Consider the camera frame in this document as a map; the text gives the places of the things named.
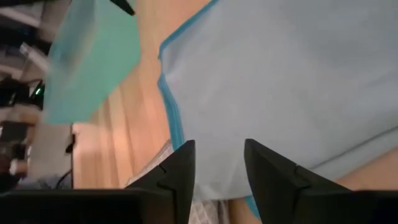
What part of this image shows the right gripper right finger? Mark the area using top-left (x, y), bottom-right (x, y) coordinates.
top-left (244, 139), bottom-right (355, 224)

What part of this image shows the teal translucent plastic bin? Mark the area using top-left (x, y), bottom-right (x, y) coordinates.
top-left (42, 0), bottom-right (142, 124)

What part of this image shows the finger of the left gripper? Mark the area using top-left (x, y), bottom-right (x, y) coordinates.
top-left (110, 0), bottom-right (136, 16)

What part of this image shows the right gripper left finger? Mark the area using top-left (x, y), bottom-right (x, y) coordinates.
top-left (124, 139), bottom-right (196, 224)

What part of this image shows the light blue microfiber towel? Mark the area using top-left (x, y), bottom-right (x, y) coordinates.
top-left (157, 0), bottom-right (398, 218)

